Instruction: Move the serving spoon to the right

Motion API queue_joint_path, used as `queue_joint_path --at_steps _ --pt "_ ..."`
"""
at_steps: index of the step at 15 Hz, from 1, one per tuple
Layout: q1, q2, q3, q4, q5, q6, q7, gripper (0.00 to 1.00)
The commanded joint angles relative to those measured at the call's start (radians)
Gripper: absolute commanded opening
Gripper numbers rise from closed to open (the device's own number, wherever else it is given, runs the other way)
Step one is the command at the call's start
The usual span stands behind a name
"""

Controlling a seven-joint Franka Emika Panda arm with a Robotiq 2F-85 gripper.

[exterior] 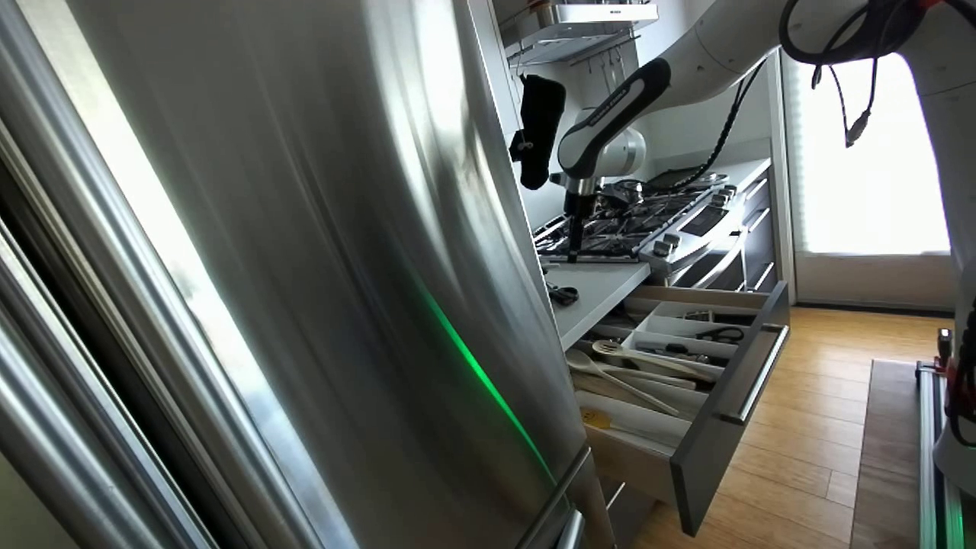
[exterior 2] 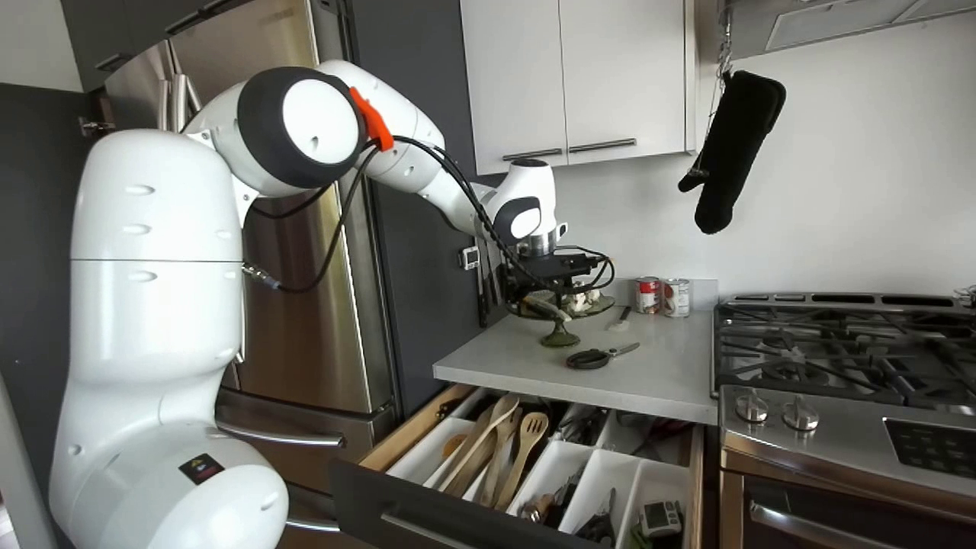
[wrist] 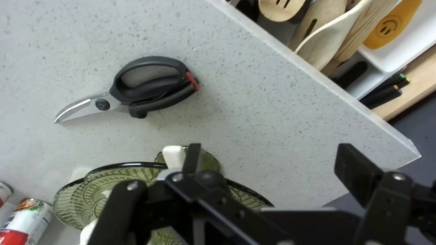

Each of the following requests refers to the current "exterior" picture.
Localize stainless steel gas stove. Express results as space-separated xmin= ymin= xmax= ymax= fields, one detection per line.
xmin=532 ymin=155 xmax=789 ymax=300

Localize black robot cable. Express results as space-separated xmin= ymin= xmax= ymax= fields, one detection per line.
xmin=689 ymin=0 xmax=976 ymax=194

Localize black handled scissors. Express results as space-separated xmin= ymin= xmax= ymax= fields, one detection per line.
xmin=696 ymin=319 xmax=749 ymax=348

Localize black oven mitt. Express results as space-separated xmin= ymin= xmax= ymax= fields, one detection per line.
xmin=508 ymin=73 xmax=568 ymax=192

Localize stainless steel refrigerator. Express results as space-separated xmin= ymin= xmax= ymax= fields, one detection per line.
xmin=0 ymin=0 xmax=621 ymax=549

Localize bright glass door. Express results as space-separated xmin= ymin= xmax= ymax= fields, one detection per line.
xmin=787 ymin=48 xmax=958 ymax=313

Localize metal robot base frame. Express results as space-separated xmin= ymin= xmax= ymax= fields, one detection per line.
xmin=913 ymin=324 xmax=976 ymax=549

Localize pale wooden spoon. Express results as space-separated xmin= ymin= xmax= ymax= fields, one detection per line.
xmin=588 ymin=336 xmax=726 ymax=388

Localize brown wooden spoon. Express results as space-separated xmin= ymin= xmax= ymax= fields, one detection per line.
xmin=570 ymin=358 xmax=686 ymax=419

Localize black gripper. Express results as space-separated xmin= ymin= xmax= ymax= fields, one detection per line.
xmin=560 ymin=174 xmax=594 ymax=255

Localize white drawer organizer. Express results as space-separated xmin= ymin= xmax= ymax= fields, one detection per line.
xmin=568 ymin=300 xmax=758 ymax=431

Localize black stove grate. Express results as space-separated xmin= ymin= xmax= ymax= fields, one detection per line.
xmin=553 ymin=166 xmax=738 ymax=260

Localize open wooden kitchen drawer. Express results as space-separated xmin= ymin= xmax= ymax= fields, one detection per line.
xmin=560 ymin=279 xmax=792 ymax=540

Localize dark floor rug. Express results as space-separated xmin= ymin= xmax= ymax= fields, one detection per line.
xmin=851 ymin=358 xmax=923 ymax=549

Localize grey range hood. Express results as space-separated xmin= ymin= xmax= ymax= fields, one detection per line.
xmin=497 ymin=0 xmax=666 ymax=71

